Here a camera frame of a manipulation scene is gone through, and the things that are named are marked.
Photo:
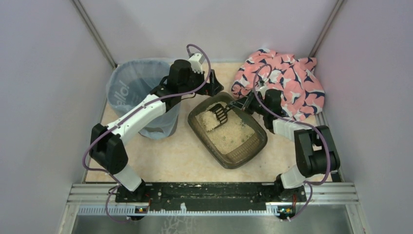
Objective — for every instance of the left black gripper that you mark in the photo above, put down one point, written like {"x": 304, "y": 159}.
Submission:
{"x": 210, "y": 83}

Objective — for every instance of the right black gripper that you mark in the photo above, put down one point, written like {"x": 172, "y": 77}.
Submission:
{"x": 244, "y": 104}

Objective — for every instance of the black litter scoop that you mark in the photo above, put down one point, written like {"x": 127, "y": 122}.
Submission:
{"x": 221, "y": 112}

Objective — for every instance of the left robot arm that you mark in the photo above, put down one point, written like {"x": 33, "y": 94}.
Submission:
{"x": 108, "y": 142}

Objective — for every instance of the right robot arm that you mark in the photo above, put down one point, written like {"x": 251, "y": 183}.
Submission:
{"x": 315, "y": 150}

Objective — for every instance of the brown litter box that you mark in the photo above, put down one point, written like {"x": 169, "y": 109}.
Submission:
{"x": 236, "y": 142}

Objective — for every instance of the pink patterned cloth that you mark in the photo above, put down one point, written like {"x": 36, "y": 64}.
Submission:
{"x": 302, "y": 94}

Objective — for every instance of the blue-lined trash bin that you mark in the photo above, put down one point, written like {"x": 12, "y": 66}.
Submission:
{"x": 130, "y": 83}

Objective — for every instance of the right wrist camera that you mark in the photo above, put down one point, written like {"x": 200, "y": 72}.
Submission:
{"x": 261, "y": 86}

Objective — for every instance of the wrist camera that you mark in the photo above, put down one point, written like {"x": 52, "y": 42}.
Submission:
{"x": 261, "y": 86}
{"x": 196, "y": 60}

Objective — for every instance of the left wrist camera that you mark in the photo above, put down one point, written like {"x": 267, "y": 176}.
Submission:
{"x": 196, "y": 60}

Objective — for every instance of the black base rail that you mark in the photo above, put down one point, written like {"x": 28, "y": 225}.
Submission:
{"x": 208, "y": 199}

